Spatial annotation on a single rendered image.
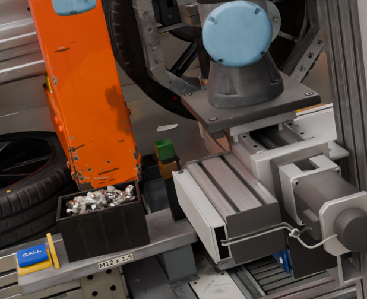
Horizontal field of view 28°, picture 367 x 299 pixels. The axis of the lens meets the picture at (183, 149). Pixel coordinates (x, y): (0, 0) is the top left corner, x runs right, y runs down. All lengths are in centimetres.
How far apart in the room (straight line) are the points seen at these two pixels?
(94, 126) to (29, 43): 54
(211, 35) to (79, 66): 65
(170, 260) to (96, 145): 56
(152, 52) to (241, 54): 78
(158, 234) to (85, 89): 40
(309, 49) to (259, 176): 94
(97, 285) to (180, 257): 53
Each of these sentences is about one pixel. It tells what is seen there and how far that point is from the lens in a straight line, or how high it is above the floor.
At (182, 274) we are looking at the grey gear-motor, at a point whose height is 10.
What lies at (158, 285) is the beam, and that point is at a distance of 224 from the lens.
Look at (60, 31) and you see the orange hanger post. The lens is 182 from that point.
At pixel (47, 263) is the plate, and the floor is 46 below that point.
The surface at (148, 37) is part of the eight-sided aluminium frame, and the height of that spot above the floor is 85.
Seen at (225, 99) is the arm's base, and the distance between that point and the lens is 142.
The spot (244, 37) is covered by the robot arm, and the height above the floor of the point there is 98.
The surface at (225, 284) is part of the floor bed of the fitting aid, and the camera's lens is 228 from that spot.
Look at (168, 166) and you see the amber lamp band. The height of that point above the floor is 60.
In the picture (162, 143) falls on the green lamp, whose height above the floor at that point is 66.
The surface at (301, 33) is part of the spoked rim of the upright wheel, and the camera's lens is 225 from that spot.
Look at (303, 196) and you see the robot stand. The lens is 117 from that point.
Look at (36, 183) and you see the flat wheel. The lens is 217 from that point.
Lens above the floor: 126
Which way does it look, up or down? 21 degrees down
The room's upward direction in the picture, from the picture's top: 12 degrees counter-clockwise
